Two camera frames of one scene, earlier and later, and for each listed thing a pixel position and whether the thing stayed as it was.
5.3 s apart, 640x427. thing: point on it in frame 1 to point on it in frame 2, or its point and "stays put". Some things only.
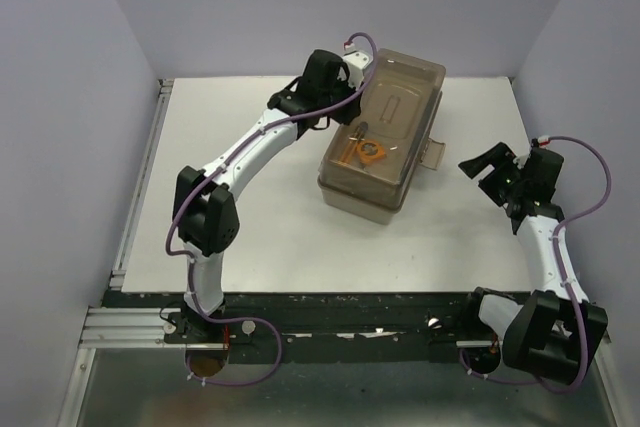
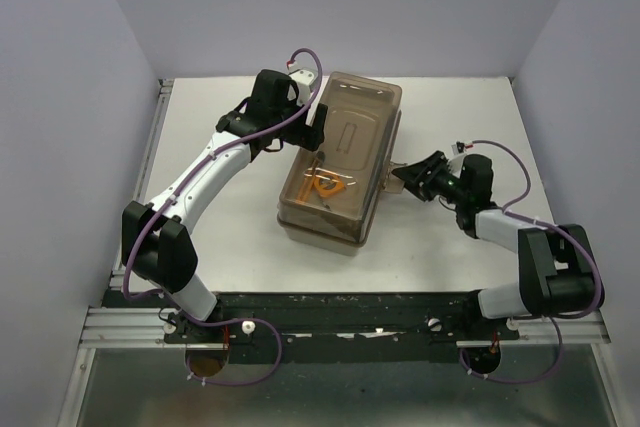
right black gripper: (498, 157) to (416, 174)
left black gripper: (351, 111) to (308, 137)
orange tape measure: (369, 151) to (327, 185)
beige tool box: (370, 163) to (332, 198)
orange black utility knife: (353, 142) to (308, 178)
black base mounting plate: (315, 326) stays put
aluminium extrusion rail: (126, 328) stays put
